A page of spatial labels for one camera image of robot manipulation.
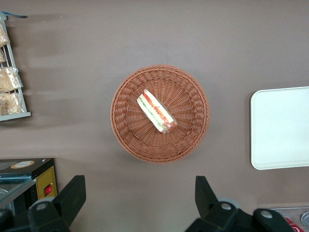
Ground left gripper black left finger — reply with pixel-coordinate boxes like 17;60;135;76
0;175;87;232

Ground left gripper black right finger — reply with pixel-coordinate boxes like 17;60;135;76
184;175;294;232

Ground triangle sandwich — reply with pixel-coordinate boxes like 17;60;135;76
137;89;178;134

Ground round brown wicker basket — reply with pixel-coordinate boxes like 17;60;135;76
110;64;211;164

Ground beige plastic tray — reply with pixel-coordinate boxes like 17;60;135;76
250;86;309;171

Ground black food warmer machine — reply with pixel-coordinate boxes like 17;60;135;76
0;158;58;216

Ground clear acrylic bottle rack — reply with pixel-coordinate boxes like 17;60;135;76
269;206;309;232

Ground red cola bottle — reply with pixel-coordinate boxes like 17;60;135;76
284;216;306;232

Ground clear bag of snacks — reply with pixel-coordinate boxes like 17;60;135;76
0;67;24;94
0;93;25;116
0;23;11;48

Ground blue tape strip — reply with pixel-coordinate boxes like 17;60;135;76
0;11;28;19

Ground grey wire snack rack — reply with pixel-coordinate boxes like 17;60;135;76
0;12;32;122

